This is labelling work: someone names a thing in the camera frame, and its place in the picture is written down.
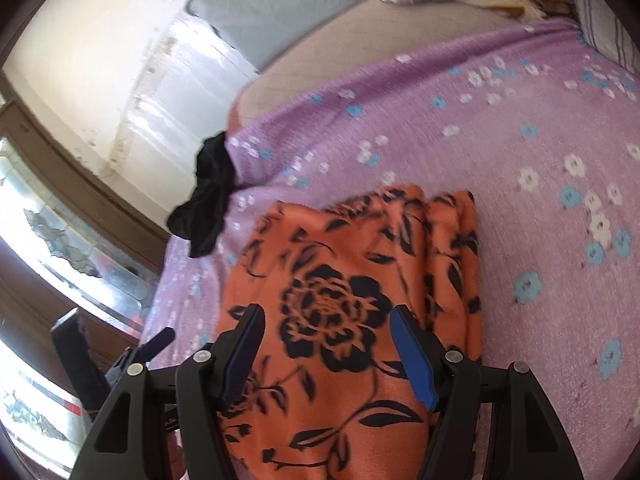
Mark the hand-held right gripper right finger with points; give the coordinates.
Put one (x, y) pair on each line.
(415, 360)

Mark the orange floral garment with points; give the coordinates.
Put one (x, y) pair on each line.
(340, 240)

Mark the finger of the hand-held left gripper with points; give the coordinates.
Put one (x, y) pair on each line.
(157, 341)

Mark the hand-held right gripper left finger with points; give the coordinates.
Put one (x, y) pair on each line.
(240, 360)

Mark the pink quilted mattress pad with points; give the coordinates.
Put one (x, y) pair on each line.
(340, 45)

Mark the black garment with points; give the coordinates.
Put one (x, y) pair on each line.
(205, 210)

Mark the wooden stained glass door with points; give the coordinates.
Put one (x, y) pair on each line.
(75, 240)

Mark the purple floral bedsheet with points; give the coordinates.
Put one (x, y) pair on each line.
(475, 125)

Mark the grey pillow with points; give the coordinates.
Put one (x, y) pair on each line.
(280, 0)

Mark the striped pillow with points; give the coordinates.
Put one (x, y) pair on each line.
(600, 20)

